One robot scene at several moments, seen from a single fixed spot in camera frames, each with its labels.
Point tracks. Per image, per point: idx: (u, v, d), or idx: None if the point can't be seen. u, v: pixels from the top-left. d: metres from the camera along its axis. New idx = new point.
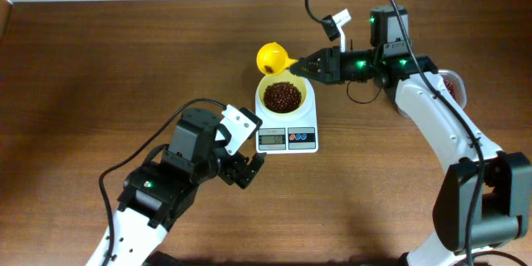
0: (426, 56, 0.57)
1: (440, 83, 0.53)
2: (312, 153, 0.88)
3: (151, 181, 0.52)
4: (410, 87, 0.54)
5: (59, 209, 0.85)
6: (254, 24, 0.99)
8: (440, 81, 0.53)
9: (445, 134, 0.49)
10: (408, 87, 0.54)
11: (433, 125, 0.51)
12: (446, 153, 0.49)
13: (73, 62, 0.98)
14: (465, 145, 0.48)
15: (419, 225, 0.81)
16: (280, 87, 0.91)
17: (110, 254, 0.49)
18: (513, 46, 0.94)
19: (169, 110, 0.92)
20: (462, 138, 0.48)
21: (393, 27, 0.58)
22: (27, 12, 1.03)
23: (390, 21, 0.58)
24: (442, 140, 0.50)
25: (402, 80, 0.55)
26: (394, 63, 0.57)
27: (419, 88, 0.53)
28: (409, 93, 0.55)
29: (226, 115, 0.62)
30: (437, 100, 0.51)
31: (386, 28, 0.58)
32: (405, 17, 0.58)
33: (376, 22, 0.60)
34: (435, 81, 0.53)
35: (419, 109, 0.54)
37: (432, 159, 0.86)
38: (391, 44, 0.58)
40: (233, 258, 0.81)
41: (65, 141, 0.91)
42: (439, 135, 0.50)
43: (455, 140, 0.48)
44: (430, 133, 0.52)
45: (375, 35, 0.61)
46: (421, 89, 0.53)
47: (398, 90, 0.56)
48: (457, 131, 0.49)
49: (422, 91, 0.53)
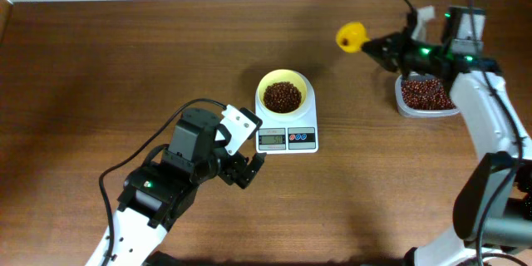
0: (495, 60, 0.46)
1: (502, 86, 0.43)
2: (312, 153, 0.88)
3: (151, 181, 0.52)
4: (469, 81, 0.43)
5: (58, 209, 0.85)
6: (254, 24, 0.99)
8: (503, 83, 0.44)
9: (488, 128, 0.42)
10: (467, 80, 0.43)
11: (479, 119, 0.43)
12: (485, 148, 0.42)
13: (73, 61, 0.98)
14: (508, 143, 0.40)
15: (419, 224, 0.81)
16: (280, 87, 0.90)
17: (110, 254, 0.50)
18: (513, 46, 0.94)
19: (169, 110, 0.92)
20: (509, 137, 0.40)
21: (466, 24, 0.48)
22: (27, 12, 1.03)
23: (463, 17, 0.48)
24: (484, 136, 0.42)
25: (464, 73, 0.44)
26: (460, 58, 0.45)
27: (477, 82, 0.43)
28: (463, 87, 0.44)
29: (226, 115, 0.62)
30: (494, 98, 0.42)
31: (459, 24, 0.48)
32: (482, 20, 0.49)
33: (450, 17, 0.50)
34: (495, 81, 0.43)
35: (468, 105, 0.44)
37: (432, 159, 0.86)
38: (459, 41, 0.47)
40: (233, 258, 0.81)
41: (65, 141, 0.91)
42: (483, 131, 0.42)
43: (499, 135, 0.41)
44: (475, 130, 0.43)
45: (444, 32, 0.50)
46: (480, 84, 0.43)
47: (456, 83, 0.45)
48: (504, 128, 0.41)
49: (480, 86, 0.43)
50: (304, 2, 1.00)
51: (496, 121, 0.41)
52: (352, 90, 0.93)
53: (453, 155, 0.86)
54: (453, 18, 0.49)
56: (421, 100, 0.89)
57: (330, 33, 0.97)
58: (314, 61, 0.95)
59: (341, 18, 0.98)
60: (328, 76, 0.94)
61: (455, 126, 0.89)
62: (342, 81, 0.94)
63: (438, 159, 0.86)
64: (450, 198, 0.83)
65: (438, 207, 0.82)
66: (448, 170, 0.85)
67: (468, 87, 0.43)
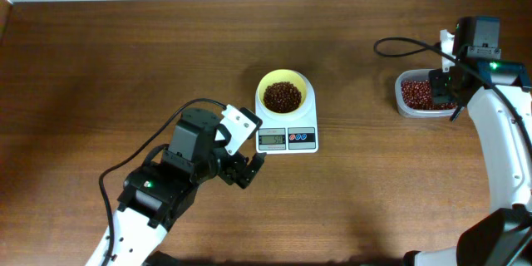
0: (521, 68, 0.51)
1: (499, 107, 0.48)
2: (312, 153, 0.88)
3: (151, 181, 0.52)
4: (491, 100, 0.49)
5: (58, 209, 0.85)
6: (254, 24, 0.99)
8: (526, 108, 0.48)
9: (508, 169, 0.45)
10: (490, 100, 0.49)
11: (499, 153, 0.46)
12: (501, 188, 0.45)
13: (73, 62, 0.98)
14: (525, 191, 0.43)
15: (419, 224, 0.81)
16: (280, 87, 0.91)
17: (110, 254, 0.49)
18: (512, 46, 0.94)
19: (169, 110, 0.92)
20: (527, 183, 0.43)
21: (483, 32, 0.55)
22: (27, 12, 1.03)
23: (476, 24, 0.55)
24: (500, 174, 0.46)
25: (485, 89, 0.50)
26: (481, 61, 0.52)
27: (500, 106, 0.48)
28: (485, 105, 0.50)
29: (226, 115, 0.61)
30: (516, 125, 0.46)
31: (475, 32, 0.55)
32: (495, 25, 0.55)
33: (463, 26, 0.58)
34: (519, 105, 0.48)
35: (485, 123, 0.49)
37: (432, 159, 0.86)
38: (476, 47, 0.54)
40: (233, 258, 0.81)
41: (64, 141, 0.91)
42: (497, 158, 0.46)
43: (517, 179, 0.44)
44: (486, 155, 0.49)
45: (458, 38, 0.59)
46: (503, 109, 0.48)
47: (475, 96, 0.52)
48: (524, 171, 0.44)
49: (502, 110, 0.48)
50: (304, 2, 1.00)
51: (516, 162, 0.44)
52: (352, 90, 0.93)
53: (454, 155, 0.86)
54: (467, 27, 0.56)
56: (420, 100, 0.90)
57: (330, 33, 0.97)
58: (314, 61, 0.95)
59: (341, 18, 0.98)
60: (327, 76, 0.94)
61: (455, 126, 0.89)
62: (342, 81, 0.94)
63: (438, 159, 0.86)
64: (451, 198, 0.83)
65: (438, 207, 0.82)
66: (448, 170, 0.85)
67: (491, 108, 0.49)
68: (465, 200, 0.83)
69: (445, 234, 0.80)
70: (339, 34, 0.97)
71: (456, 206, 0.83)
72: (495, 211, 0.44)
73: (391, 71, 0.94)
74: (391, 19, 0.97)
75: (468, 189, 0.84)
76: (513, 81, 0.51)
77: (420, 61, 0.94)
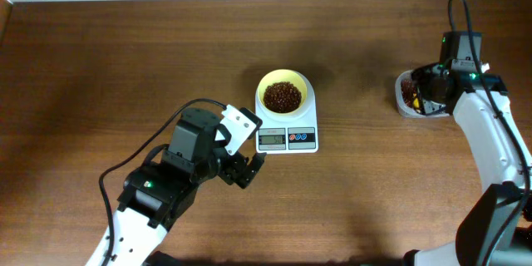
0: (498, 76, 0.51)
1: (480, 104, 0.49)
2: (312, 153, 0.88)
3: (151, 181, 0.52)
4: (473, 101, 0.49)
5: (58, 209, 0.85)
6: (254, 24, 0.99)
8: (506, 104, 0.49)
9: (495, 156, 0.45)
10: (470, 100, 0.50)
11: (485, 145, 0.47)
12: (490, 174, 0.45)
13: (72, 62, 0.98)
14: (514, 172, 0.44)
15: (418, 224, 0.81)
16: (280, 87, 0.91)
17: (110, 254, 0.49)
18: (511, 46, 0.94)
19: (169, 110, 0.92)
20: (514, 165, 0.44)
21: (465, 46, 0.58)
22: (27, 12, 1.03)
23: (460, 39, 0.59)
24: (489, 163, 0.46)
25: (466, 92, 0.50)
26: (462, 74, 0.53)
27: (480, 104, 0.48)
28: (467, 106, 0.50)
29: (226, 115, 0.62)
30: (498, 120, 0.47)
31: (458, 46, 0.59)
32: (478, 41, 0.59)
33: (447, 41, 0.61)
34: (499, 102, 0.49)
35: (470, 122, 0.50)
37: (431, 159, 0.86)
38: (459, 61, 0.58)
40: (233, 258, 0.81)
41: (64, 141, 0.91)
42: (485, 150, 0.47)
43: (504, 163, 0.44)
44: (475, 150, 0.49)
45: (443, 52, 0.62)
46: (483, 105, 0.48)
47: (459, 101, 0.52)
48: (510, 155, 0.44)
49: (484, 107, 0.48)
50: (304, 2, 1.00)
51: (502, 149, 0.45)
52: (352, 90, 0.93)
53: (453, 155, 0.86)
54: (452, 41, 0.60)
56: None
57: (329, 33, 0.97)
58: (314, 61, 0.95)
59: (341, 18, 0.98)
60: (327, 76, 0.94)
61: (455, 125, 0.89)
62: (342, 81, 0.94)
63: (437, 158, 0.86)
64: (451, 198, 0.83)
65: (438, 207, 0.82)
66: (448, 170, 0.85)
67: (474, 107, 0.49)
68: (465, 200, 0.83)
69: (445, 234, 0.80)
70: (339, 35, 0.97)
71: (456, 206, 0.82)
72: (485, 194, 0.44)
73: (391, 71, 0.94)
74: (391, 19, 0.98)
75: (468, 189, 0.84)
76: (492, 86, 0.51)
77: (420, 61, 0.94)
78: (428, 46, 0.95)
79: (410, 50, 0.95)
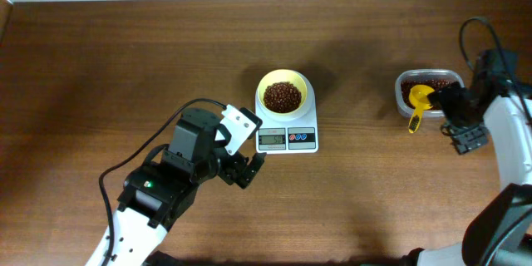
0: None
1: (514, 110, 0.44)
2: (312, 153, 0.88)
3: (151, 181, 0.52)
4: (507, 105, 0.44)
5: (58, 209, 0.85)
6: (254, 24, 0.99)
8: None
9: (519, 160, 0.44)
10: (504, 105, 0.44)
11: (509, 147, 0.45)
12: (512, 175, 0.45)
13: (72, 62, 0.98)
14: None
15: (418, 224, 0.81)
16: (280, 87, 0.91)
17: (110, 254, 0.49)
18: (511, 46, 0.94)
19: (169, 110, 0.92)
20: None
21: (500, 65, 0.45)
22: (27, 12, 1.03)
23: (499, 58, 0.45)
24: (513, 165, 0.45)
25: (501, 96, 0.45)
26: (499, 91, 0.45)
27: (514, 109, 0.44)
28: (499, 109, 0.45)
29: (226, 115, 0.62)
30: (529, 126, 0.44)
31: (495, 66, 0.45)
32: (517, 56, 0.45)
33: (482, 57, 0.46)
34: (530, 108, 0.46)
35: (497, 123, 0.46)
37: (431, 158, 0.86)
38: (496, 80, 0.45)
40: (233, 258, 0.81)
41: (63, 141, 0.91)
42: (511, 153, 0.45)
43: (528, 168, 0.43)
44: (499, 150, 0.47)
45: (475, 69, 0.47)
46: (516, 111, 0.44)
47: (490, 105, 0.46)
48: None
49: (517, 113, 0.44)
50: (304, 2, 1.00)
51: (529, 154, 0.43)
52: (352, 90, 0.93)
53: (453, 155, 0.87)
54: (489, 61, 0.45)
56: None
57: (329, 33, 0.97)
58: (314, 61, 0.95)
59: (341, 18, 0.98)
60: (327, 76, 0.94)
61: None
62: (342, 81, 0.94)
63: (437, 158, 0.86)
64: (450, 198, 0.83)
65: (438, 207, 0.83)
66: (448, 170, 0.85)
67: (506, 112, 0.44)
68: (465, 200, 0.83)
69: (445, 234, 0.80)
70: (338, 35, 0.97)
71: (456, 206, 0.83)
72: (499, 194, 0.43)
73: (391, 71, 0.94)
74: (391, 19, 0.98)
75: (468, 189, 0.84)
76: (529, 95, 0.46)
77: (420, 61, 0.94)
78: (429, 47, 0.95)
79: (410, 50, 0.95)
